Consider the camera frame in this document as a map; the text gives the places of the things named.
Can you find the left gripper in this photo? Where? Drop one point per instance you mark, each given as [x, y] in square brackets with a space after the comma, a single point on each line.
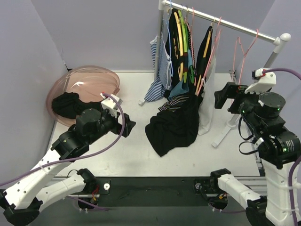
[121, 125]

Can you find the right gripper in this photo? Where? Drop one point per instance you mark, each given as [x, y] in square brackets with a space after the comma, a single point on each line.
[232, 98]

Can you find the white tank top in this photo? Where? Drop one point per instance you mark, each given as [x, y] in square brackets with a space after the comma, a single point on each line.
[206, 108]

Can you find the pink wire hanger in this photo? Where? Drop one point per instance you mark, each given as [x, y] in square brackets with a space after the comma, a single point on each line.
[244, 52]
[205, 55]

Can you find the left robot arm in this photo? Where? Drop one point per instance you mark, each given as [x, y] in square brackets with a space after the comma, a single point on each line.
[30, 195]

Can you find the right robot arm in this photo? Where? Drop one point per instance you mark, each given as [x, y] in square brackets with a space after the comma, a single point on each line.
[280, 154]

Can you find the black hanging tank top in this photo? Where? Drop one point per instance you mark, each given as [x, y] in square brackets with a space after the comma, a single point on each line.
[203, 61]

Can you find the yellow hanger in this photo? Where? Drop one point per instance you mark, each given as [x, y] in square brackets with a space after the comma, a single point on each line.
[180, 42]

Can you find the wooden hanger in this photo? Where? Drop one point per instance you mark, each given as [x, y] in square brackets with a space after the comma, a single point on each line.
[207, 47]

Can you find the blue striped tank top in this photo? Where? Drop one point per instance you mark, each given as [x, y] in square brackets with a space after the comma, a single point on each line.
[163, 80]

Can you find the green hanger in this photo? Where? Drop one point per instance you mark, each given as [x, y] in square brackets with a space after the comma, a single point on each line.
[184, 29]

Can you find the black garment on table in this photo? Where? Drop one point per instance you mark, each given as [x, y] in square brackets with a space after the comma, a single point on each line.
[168, 130]

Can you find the black striped garment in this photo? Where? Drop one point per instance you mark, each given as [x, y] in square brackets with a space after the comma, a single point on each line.
[181, 102]

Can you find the light blue garment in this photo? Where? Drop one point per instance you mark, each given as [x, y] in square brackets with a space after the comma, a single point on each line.
[184, 87]

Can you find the pink transparent basket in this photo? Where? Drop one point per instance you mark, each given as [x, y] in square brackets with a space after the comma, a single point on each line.
[87, 81]

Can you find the black garment in basket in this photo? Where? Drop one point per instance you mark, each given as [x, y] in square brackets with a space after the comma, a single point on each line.
[69, 105]

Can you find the black shirt yellow print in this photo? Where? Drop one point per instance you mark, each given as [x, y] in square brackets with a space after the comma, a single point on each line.
[174, 46]

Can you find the metal clothes rack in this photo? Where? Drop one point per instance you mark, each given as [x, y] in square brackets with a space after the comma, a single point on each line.
[279, 42]

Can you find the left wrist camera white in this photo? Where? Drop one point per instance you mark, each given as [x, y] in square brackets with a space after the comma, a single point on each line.
[109, 104]

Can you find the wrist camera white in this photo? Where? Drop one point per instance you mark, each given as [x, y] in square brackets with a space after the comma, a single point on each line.
[109, 104]
[263, 81]

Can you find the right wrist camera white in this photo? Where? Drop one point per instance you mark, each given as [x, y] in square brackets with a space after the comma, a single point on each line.
[263, 81]

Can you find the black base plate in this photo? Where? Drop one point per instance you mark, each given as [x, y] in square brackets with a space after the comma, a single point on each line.
[156, 192]

